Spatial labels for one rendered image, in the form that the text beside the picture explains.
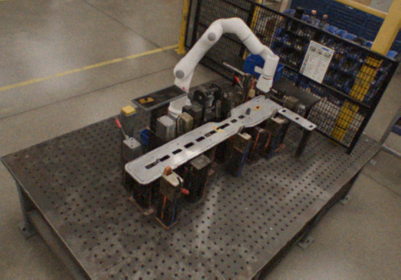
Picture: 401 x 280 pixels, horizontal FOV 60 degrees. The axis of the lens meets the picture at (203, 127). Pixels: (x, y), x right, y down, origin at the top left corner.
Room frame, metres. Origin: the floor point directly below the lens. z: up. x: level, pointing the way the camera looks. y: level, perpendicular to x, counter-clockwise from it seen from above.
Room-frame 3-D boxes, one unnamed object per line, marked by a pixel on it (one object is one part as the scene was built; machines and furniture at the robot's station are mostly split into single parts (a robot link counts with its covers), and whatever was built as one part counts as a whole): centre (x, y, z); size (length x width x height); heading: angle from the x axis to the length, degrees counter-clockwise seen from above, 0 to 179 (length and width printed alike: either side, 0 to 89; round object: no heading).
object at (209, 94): (2.11, 0.01, 0.94); 0.18 x 0.13 x 0.49; 143
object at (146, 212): (1.40, 0.28, 0.84); 0.18 x 0.06 x 0.29; 53
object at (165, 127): (1.74, 0.24, 0.90); 0.13 x 0.10 x 0.41; 53
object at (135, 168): (1.89, -0.09, 1.00); 1.38 x 0.22 x 0.02; 143
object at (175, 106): (2.39, 0.24, 0.89); 0.19 x 0.19 x 0.18
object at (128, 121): (1.71, 0.47, 0.92); 0.08 x 0.08 x 0.44; 53
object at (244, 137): (1.85, -0.27, 0.87); 0.12 x 0.09 x 0.35; 53
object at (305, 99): (2.75, -0.47, 1.02); 0.90 x 0.22 x 0.03; 53
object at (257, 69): (2.80, -0.40, 1.10); 0.30 x 0.17 x 0.13; 63
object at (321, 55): (2.66, -0.78, 1.30); 0.23 x 0.02 x 0.31; 53
